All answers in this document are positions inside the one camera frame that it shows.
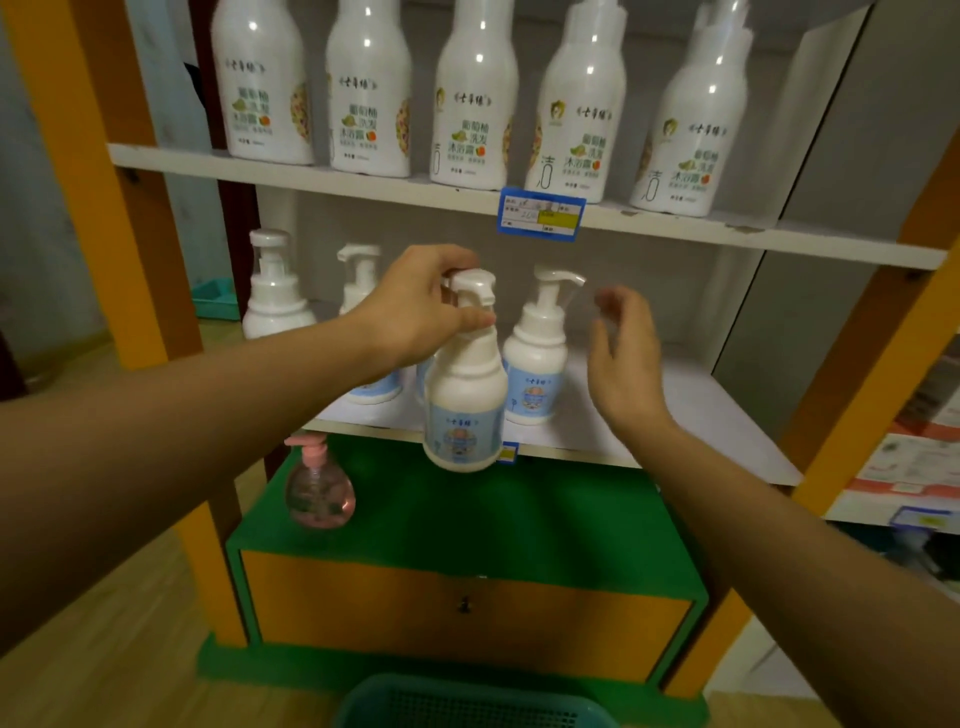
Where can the person's left hand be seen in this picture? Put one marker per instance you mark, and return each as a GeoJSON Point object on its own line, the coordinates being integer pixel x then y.
{"type": "Point", "coordinates": [409, 311]}

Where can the person's right hand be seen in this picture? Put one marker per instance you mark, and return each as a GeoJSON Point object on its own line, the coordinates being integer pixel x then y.
{"type": "Point", "coordinates": [628, 375]}

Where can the person's left thumb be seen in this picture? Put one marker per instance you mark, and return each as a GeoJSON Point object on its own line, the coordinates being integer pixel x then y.
{"type": "Point", "coordinates": [471, 319]}

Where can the person's right thumb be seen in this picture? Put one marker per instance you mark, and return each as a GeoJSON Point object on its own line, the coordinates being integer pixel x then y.
{"type": "Point", "coordinates": [598, 352]}

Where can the white pump bottle blue label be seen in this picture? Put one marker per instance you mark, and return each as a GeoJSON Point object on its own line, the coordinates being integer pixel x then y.
{"type": "Point", "coordinates": [465, 390]}
{"type": "Point", "coordinates": [536, 360]}
{"type": "Point", "coordinates": [358, 281]}
{"type": "Point", "coordinates": [276, 300]}

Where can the person's right forearm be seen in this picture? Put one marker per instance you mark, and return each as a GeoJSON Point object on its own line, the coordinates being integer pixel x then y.
{"type": "Point", "coordinates": [787, 585]}

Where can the person's left forearm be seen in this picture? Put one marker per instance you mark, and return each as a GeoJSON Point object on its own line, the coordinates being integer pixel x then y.
{"type": "Point", "coordinates": [172, 442]}

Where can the large blue price tag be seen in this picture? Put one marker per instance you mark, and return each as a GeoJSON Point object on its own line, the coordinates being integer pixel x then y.
{"type": "Point", "coordinates": [541, 215]}

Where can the small blue price tag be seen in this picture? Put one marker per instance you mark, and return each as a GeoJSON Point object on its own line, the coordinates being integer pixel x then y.
{"type": "Point", "coordinates": [508, 454]}

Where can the orange and white shelf unit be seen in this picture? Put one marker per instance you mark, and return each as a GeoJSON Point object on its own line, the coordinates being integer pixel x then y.
{"type": "Point", "coordinates": [690, 229]}

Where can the green cabinet with orange drawer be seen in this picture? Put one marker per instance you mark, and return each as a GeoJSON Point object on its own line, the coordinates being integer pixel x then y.
{"type": "Point", "coordinates": [525, 525]}

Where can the tall white shampoo bottle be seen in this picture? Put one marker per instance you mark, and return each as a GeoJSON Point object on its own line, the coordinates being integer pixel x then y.
{"type": "Point", "coordinates": [259, 82]}
{"type": "Point", "coordinates": [577, 112]}
{"type": "Point", "coordinates": [474, 97]}
{"type": "Point", "coordinates": [369, 90]}
{"type": "Point", "coordinates": [694, 127]}

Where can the clear pink pump bottle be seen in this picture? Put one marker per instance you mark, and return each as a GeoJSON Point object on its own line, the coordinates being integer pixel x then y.
{"type": "Point", "coordinates": [320, 491]}

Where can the teal plastic tray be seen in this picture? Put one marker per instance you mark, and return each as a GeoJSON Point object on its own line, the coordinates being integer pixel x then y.
{"type": "Point", "coordinates": [217, 300]}

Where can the red and white packet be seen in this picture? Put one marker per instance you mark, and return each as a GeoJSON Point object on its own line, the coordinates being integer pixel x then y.
{"type": "Point", "coordinates": [919, 457]}

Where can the blue yellow price tag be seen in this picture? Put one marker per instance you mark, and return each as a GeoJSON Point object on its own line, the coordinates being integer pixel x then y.
{"type": "Point", "coordinates": [921, 519]}

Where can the teal plastic shopping basket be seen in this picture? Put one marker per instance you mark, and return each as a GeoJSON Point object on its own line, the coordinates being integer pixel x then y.
{"type": "Point", "coordinates": [465, 705]}

